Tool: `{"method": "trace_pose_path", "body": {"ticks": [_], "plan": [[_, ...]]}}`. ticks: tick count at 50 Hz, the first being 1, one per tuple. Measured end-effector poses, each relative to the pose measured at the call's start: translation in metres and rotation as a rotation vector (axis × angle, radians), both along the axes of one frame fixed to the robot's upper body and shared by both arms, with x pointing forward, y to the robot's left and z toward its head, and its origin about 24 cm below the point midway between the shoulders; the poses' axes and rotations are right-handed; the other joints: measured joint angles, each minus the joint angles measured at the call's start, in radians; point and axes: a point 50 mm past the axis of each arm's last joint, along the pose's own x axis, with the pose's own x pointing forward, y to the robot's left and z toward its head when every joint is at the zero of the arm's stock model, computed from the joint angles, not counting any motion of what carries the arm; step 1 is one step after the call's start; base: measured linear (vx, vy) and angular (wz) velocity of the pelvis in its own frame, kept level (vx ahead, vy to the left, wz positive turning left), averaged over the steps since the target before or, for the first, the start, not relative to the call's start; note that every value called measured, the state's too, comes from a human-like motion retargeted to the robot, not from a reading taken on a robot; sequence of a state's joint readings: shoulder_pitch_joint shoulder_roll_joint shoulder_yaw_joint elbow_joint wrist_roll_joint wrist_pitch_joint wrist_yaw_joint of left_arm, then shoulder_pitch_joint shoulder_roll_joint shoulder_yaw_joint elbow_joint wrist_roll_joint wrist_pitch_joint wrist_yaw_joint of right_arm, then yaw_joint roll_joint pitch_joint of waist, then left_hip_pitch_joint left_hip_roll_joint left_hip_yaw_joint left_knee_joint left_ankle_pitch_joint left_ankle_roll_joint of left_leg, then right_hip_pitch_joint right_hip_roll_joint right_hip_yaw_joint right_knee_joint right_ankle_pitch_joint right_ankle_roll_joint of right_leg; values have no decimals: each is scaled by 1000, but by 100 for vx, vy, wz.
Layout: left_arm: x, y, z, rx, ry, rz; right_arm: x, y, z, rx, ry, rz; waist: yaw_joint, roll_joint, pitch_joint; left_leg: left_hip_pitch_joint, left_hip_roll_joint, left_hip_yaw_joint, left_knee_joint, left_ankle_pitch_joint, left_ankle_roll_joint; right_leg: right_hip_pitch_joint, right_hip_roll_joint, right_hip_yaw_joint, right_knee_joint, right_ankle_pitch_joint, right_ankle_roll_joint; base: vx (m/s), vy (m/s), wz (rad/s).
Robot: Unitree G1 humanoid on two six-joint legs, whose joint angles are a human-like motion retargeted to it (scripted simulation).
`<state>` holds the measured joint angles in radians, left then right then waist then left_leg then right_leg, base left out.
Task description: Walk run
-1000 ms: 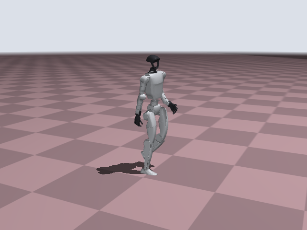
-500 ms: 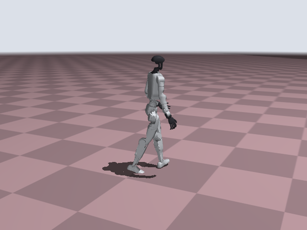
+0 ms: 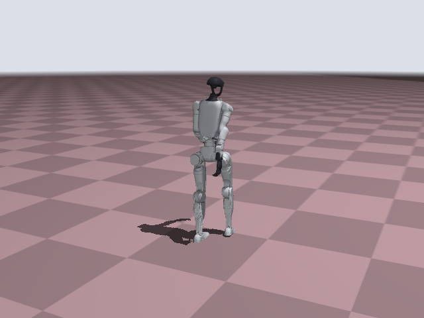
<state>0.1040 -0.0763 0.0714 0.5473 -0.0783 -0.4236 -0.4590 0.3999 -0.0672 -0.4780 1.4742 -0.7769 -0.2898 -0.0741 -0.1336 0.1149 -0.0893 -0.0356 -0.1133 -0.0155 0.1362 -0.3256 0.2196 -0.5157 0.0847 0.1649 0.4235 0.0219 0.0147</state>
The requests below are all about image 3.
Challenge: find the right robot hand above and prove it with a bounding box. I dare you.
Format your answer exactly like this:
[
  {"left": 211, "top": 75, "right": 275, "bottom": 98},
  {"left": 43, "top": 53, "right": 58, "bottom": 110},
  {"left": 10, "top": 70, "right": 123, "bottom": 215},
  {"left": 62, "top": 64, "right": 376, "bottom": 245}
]
[{"left": 212, "top": 152, "right": 223, "bottom": 177}]

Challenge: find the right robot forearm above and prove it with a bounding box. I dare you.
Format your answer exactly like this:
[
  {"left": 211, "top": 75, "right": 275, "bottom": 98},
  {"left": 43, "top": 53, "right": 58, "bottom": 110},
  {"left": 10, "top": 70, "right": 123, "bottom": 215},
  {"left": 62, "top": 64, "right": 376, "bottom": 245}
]
[{"left": 215, "top": 127, "right": 229, "bottom": 158}]

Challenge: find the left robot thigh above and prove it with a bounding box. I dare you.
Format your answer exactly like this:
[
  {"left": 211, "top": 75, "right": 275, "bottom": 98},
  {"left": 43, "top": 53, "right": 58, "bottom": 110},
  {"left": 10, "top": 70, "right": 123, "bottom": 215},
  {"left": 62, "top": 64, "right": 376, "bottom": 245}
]
[{"left": 190, "top": 152, "right": 207, "bottom": 203}]

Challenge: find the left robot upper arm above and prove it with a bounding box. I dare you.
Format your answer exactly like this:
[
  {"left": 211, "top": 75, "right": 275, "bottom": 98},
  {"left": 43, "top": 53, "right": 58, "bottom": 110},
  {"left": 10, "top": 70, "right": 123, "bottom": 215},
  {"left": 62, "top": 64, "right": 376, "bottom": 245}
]
[{"left": 193, "top": 101, "right": 201, "bottom": 133}]

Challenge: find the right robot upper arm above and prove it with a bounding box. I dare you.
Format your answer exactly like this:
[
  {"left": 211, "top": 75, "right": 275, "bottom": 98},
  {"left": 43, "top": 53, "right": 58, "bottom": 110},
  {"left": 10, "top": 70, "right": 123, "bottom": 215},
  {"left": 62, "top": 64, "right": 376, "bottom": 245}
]
[{"left": 218, "top": 103, "right": 233, "bottom": 134}]

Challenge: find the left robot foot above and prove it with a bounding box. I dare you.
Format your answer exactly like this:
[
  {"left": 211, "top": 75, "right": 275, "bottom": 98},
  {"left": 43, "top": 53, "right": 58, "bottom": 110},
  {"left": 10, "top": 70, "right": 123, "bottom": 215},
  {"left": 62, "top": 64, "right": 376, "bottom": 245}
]
[{"left": 193, "top": 232, "right": 209, "bottom": 242}]

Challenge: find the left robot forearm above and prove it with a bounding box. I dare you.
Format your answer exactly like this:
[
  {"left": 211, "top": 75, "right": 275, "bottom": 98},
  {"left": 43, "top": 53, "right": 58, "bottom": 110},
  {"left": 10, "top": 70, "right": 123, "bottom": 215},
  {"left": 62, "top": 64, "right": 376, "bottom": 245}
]
[{"left": 193, "top": 132, "right": 207, "bottom": 142}]

